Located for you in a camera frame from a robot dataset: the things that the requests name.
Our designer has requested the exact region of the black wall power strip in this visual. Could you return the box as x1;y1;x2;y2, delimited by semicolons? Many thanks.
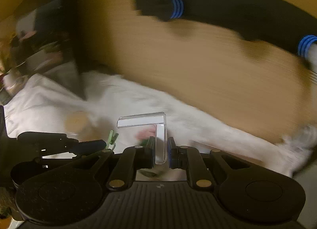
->
131;0;317;76

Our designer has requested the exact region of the white knitted blanket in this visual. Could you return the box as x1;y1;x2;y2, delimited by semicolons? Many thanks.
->
4;63;316;176

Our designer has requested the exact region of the beige lid powder jar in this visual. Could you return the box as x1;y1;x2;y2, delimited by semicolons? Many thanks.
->
64;111;91;135

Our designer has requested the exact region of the black and blue monitor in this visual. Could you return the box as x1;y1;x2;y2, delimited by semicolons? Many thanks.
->
14;0;88;101

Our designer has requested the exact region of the pink cardboard box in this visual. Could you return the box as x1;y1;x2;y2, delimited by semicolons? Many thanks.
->
190;141;263;166

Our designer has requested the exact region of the clear acrylic bracket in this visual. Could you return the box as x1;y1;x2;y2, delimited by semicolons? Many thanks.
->
116;111;168;166

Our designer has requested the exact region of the green thread loop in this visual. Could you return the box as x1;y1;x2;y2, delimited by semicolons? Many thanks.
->
105;130;119;151

